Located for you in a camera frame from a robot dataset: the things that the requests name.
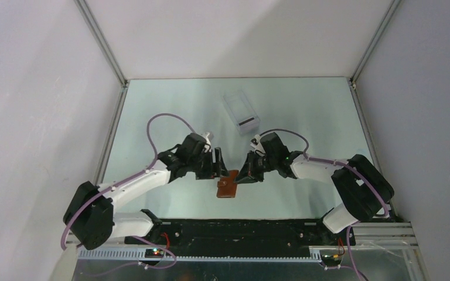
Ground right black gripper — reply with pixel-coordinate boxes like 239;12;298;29
234;150;277;184

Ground aluminium frame rail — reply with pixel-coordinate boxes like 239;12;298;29
69;219;418;262

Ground left circuit board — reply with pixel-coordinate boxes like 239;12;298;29
144;248;166;258

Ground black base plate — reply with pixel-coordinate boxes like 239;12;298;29
145;219;356;258

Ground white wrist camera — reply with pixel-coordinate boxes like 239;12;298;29
201;132;214;145
250;135;263;150

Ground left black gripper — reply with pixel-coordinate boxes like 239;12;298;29
188;148;229;180

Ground circuit board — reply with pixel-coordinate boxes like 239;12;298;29
322;253;344;262
144;248;166;258

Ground right circuit board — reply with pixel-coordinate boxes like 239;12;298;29
322;253;344;262

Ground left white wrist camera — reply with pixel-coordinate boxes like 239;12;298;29
201;132;214;145

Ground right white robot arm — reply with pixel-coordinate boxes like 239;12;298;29
234;129;394;245

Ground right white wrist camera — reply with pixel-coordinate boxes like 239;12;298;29
250;135;263;150

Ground clear plastic card box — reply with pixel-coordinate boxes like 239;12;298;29
223;91;261;135

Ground card with black stripe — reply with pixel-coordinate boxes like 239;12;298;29
238;116;256;126

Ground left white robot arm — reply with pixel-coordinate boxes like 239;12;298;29
62;133;229;250

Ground brown leather card holder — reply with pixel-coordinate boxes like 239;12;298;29
216;170;239;198

